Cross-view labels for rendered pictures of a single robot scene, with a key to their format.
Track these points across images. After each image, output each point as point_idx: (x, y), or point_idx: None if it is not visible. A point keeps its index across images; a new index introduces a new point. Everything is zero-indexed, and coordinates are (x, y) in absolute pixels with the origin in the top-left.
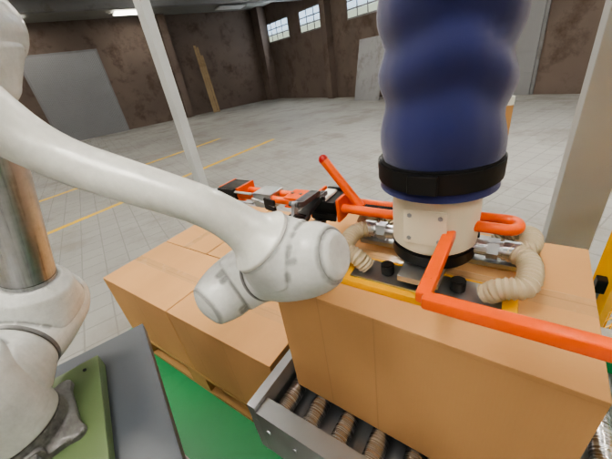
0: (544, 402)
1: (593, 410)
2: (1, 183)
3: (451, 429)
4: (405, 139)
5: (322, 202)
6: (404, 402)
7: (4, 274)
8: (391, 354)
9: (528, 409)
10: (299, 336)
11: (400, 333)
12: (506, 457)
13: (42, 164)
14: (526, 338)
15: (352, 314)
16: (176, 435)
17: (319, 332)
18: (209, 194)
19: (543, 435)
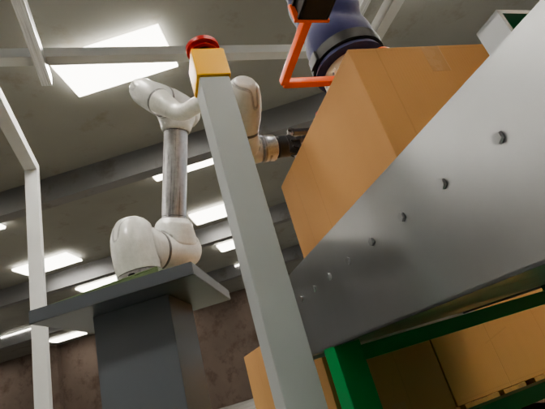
0: (343, 88)
1: (348, 62)
2: (173, 158)
3: (353, 188)
4: (306, 51)
5: None
6: (336, 201)
7: (164, 206)
8: (315, 161)
9: (345, 103)
10: (298, 224)
11: (309, 135)
12: (371, 166)
13: (175, 109)
14: (293, 49)
15: (298, 153)
16: (198, 268)
17: (300, 200)
18: None
19: (358, 113)
